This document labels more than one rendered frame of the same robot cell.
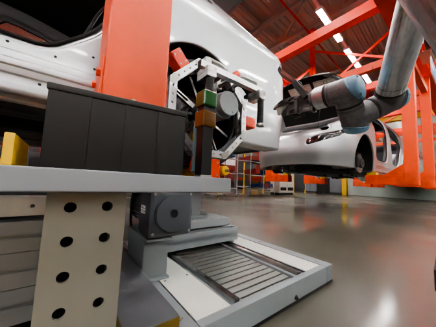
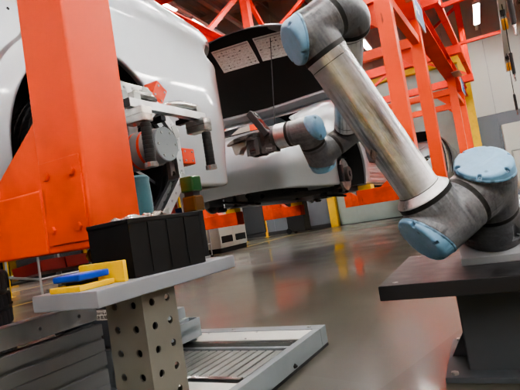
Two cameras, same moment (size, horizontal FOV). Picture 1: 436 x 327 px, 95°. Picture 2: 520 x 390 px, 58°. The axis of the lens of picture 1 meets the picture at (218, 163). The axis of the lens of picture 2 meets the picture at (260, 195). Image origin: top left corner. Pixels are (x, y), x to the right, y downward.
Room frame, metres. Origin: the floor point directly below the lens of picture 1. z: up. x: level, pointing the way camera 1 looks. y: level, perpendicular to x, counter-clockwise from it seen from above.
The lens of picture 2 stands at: (-0.68, 0.36, 0.52)
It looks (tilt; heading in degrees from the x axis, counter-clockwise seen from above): 3 degrees up; 336
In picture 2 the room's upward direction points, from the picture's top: 9 degrees counter-clockwise
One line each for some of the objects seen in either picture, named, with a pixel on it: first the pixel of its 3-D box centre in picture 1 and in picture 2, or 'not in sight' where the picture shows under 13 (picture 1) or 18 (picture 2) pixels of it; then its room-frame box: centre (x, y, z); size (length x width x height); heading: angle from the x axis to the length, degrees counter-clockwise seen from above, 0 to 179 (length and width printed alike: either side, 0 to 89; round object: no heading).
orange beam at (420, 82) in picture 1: (416, 76); (401, 21); (3.72, -3.82, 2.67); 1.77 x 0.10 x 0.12; 128
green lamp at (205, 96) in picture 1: (206, 100); (190, 184); (0.48, 0.04, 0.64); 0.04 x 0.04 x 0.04; 38
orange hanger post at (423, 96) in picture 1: (411, 133); (408, 110); (4.52, -4.43, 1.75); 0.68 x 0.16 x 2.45; 38
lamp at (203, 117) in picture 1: (205, 120); (193, 203); (0.48, 0.04, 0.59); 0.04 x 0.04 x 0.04; 38
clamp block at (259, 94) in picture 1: (256, 96); (198, 125); (1.08, -0.20, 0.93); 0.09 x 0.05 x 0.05; 38
